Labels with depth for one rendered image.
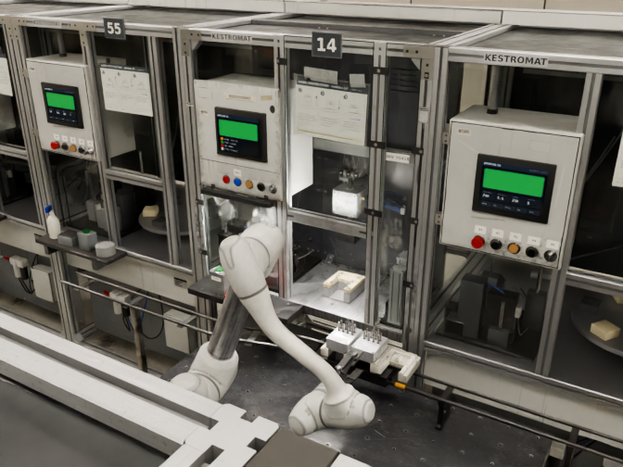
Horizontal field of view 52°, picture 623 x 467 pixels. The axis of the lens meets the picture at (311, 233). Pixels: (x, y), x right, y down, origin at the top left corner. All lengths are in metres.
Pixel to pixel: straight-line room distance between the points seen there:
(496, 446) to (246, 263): 1.16
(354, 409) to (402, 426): 0.51
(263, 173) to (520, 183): 1.04
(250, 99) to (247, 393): 1.18
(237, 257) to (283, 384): 0.89
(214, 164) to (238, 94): 0.35
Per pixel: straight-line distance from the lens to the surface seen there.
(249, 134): 2.59
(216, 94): 2.68
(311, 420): 2.14
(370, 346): 2.49
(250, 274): 1.96
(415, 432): 2.51
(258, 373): 2.77
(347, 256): 3.10
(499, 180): 2.18
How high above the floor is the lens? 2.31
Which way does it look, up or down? 24 degrees down
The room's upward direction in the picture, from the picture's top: straight up
